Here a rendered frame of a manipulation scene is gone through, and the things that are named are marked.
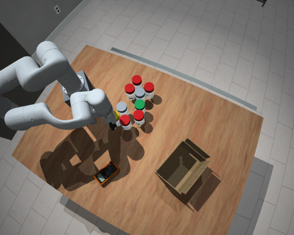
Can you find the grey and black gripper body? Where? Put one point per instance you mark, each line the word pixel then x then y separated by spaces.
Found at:
pixel 111 118

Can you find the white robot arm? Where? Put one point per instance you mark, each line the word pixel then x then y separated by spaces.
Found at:
pixel 86 106

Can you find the white bottle with green cap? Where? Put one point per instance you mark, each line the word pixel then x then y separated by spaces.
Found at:
pixel 140 105

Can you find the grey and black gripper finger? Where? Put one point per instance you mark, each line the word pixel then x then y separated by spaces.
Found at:
pixel 112 126

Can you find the red-capped bottle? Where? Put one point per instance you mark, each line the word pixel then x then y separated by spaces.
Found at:
pixel 130 91
pixel 139 117
pixel 149 90
pixel 137 81
pixel 125 122

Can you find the orange digital multimeter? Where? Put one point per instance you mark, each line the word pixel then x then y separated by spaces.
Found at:
pixel 107 172

